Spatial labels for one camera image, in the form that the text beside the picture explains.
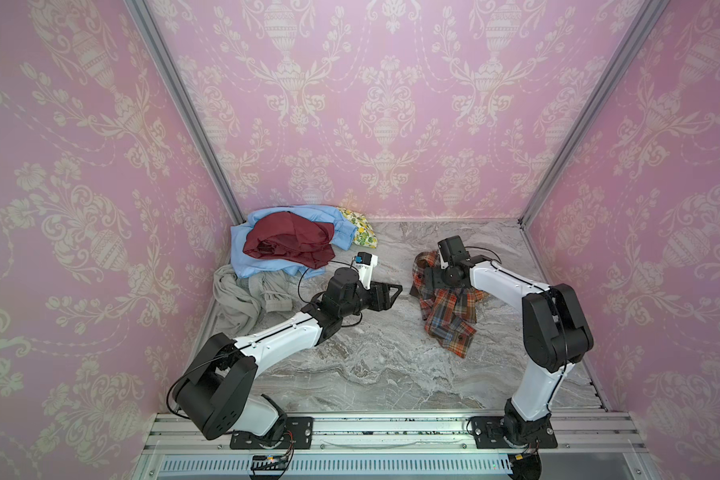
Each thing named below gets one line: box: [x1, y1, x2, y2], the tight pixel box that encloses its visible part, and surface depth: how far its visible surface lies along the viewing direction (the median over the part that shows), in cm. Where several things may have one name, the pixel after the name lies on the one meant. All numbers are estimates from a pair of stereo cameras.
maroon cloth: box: [243, 211, 335, 269], surface depth 106 cm
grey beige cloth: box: [213, 265, 303, 339], surface depth 96 cm
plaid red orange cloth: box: [409, 250, 489, 358], surface depth 92 cm
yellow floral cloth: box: [338, 207, 378, 249], surface depth 112 cm
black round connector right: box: [508, 451, 542, 480], surface depth 73 cm
